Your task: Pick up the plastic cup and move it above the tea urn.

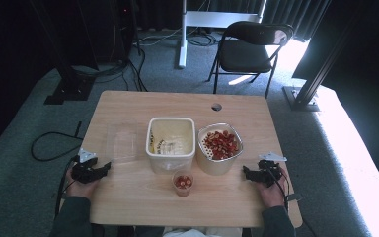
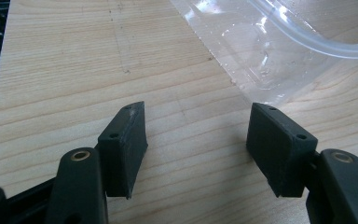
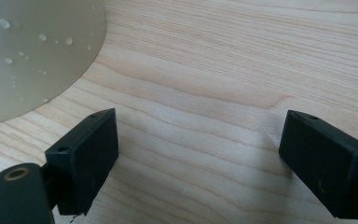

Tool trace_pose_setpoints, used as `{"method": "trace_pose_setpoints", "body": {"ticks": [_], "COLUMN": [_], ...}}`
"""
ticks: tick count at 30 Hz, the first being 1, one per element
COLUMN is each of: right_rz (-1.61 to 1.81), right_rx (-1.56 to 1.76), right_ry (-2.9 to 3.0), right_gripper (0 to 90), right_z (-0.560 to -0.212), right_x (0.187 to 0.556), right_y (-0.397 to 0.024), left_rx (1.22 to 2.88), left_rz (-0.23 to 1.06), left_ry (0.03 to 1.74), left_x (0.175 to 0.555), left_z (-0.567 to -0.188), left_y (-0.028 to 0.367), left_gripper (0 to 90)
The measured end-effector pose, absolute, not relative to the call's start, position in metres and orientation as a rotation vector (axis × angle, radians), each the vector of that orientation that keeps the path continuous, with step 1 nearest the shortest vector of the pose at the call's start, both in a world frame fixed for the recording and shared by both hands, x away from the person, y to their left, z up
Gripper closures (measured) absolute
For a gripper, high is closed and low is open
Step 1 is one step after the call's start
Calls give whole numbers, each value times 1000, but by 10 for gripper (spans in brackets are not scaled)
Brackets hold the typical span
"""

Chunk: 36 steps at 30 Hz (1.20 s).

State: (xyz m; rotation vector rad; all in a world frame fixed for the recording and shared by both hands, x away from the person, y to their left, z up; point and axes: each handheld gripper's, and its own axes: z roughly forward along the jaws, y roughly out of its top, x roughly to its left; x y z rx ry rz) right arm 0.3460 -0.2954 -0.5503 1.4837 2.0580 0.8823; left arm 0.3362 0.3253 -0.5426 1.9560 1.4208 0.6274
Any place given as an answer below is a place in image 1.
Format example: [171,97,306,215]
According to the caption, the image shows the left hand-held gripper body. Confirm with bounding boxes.
[71,147,101,185]

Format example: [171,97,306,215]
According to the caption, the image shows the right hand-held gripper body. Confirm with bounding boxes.
[257,151,288,189]

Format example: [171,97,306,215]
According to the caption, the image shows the cream square plastic container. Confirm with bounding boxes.
[144,117,197,176]

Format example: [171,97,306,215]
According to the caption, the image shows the clear plastic cup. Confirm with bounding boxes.
[172,169,194,198]

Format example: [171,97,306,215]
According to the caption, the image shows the person's left hand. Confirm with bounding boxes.
[65,167,102,200]

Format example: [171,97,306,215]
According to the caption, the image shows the person's right hand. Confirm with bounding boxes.
[254,166,291,209]

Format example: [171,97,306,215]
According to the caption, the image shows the clear plastic lid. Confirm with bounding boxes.
[106,122,139,163]

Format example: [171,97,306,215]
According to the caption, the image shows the pile of red fruits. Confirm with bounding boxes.
[202,129,240,161]

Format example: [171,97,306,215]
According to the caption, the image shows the metal-rimmed perforated strainer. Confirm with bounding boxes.
[196,122,245,163]

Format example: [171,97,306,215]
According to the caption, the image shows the person's lap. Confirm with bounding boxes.
[162,226,245,237]

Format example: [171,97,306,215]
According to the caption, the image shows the black slanted metal stand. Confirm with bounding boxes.
[282,13,364,113]

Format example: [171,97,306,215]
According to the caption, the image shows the black stand with flat base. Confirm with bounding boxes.
[29,0,97,106]

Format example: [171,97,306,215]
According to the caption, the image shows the black folding chair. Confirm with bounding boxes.
[206,20,295,100]

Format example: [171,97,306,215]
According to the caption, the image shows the right hand-held gripper cable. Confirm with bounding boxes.
[264,162,291,212]

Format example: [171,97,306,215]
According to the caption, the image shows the hand-held gripper cable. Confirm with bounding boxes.
[54,155,81,219]
[264,162,291,212]

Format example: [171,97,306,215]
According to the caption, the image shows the left hand-held gripper cable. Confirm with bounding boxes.
[54,155,81,219]

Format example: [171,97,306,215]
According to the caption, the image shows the black looped floor cable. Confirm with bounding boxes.
[30,120,84,163]

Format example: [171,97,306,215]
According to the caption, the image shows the bundle of black floor cables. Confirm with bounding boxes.
[71,45,150,93]

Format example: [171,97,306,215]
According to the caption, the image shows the white floor cable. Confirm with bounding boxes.
[133,27,183,47]

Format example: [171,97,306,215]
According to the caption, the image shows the white desk frame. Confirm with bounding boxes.
[178,0,267,69]

